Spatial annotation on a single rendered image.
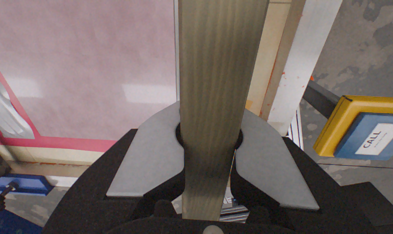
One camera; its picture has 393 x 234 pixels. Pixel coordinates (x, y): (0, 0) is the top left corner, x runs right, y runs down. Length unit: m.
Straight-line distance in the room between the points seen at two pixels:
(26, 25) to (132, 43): 0.15
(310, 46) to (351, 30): 1.28
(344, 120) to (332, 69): 1.18
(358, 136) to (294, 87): 0.18
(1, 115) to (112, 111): 0.22
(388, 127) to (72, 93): 0.54
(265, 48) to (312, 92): 0.29
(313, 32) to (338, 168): 2.11
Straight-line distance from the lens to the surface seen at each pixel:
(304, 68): 0.25
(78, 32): 0.31
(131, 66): 0.28
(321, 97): 0.50
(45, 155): 0.52
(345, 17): 1.48
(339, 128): 0.39
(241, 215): 0.62
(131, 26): 0.27
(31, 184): 0.53
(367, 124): 0.39
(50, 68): 0.36
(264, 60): 0.27
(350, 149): 0.42
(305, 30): 0.24
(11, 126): 0.49
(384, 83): 1.85
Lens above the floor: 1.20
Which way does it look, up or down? 58 degrees down
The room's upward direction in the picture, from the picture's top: 175 degrees counter-clockwise
